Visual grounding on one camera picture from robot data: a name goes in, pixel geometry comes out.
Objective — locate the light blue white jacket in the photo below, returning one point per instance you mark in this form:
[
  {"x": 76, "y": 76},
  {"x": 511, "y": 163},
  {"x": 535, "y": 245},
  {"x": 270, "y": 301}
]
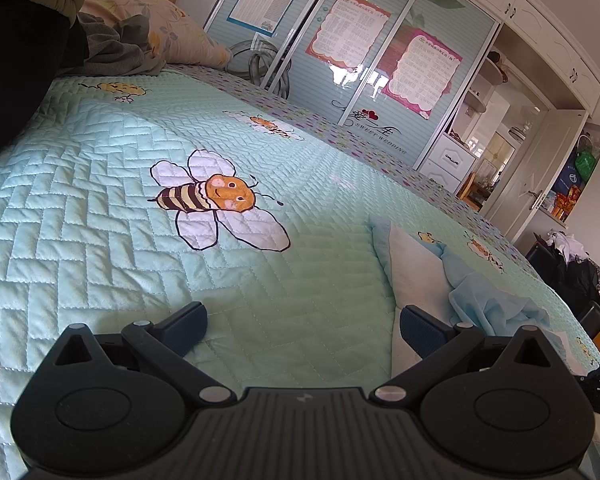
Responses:
[{"x": 415, "y": 270}]

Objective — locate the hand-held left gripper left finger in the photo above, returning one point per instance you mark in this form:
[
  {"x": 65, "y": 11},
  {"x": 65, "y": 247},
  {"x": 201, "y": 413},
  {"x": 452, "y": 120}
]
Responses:
[{"x": 185, "y": 327}]

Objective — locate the blue bag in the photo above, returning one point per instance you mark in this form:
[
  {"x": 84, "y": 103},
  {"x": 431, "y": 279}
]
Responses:
[{"x": 570, "y": 180}]

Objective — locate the pile of clothes on chair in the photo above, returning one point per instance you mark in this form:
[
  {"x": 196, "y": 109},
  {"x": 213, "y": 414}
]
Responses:
[{"x": 580, "y": 280}]

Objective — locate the black stool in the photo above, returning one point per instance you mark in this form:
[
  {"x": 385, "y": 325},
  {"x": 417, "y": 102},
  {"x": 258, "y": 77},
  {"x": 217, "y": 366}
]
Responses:
[{"x": 592, "y": 315}]

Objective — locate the orange framed wall chart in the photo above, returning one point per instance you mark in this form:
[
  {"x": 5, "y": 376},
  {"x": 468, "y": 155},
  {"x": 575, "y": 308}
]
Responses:
[{"x": 347, "y": 27}]

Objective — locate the floral pillow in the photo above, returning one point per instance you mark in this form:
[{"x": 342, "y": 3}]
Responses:
[{"x": 150, "y": 20}]

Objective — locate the grey cloth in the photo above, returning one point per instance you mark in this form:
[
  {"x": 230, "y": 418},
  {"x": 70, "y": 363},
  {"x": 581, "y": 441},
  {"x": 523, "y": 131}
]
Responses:
[{"x": 115, "y": 45}]

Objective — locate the red yellow packets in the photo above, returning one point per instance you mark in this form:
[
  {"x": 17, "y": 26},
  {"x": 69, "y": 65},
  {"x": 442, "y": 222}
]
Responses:
[{"x": 565, "y": 202}]

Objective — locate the light blue sliding-door wardrobe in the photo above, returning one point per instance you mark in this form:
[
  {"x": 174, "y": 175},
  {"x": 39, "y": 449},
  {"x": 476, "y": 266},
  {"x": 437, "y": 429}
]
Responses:
[{"x": 305, "y": 85}]

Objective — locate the white drawer unit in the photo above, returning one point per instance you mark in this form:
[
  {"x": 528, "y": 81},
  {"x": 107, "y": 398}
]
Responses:
[{"x": 450, "y": 160}]

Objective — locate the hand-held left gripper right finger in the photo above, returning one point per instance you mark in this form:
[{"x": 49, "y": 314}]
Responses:
[{"x": 420, "y": 327}]

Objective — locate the white door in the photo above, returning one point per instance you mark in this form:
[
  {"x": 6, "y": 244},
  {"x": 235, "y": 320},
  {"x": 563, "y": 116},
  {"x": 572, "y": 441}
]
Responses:
[{"x": 535, "y": 170}]

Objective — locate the white cloth pile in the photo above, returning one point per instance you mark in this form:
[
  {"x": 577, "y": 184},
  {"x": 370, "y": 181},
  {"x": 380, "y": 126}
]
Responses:
[{"x": 567, "y": 245}]

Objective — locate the white open shelf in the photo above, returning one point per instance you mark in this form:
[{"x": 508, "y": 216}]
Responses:
[{"x": 490, "y": 75}]

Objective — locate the bee print quilted bedspread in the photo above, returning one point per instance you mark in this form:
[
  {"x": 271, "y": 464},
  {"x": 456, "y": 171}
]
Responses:
[{"x": 130, "y": 210}]

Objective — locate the green bag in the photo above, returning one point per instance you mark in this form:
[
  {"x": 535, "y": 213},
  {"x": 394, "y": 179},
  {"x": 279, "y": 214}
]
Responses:
[{"x": 585, "y": 160}]

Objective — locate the wooden chair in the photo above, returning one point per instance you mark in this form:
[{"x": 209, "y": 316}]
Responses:
[{"x": 475, "y": 190}]

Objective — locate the pink framed wall chart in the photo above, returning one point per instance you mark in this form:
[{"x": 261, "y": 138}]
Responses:
[{"x": 420, "y": 72}]

